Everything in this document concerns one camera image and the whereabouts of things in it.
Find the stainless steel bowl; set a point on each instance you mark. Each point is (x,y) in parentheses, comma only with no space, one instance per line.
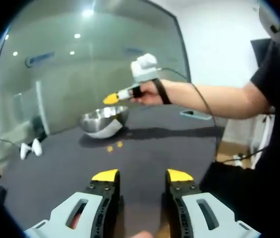
(100,121)

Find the single yellow QQ candy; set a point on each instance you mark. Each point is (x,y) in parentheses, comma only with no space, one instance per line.
(120,144)
(109,148)

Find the person's right hand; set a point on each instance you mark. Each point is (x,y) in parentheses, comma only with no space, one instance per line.
(151,95)

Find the person's left hand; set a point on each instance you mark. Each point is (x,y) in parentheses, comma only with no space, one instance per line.
(146,235)

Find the dark grey table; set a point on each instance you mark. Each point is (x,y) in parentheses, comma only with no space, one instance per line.
(80,163)

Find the smartphone in teal case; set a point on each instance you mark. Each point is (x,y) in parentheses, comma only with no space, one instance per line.
(199,115)

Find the white handheld controller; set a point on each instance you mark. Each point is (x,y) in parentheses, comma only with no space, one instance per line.
(37,146)
(25,150)

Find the person in black shirt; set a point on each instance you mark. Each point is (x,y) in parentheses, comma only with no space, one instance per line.
(278,148)

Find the white worn device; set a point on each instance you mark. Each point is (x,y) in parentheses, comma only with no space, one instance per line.
(269,22)

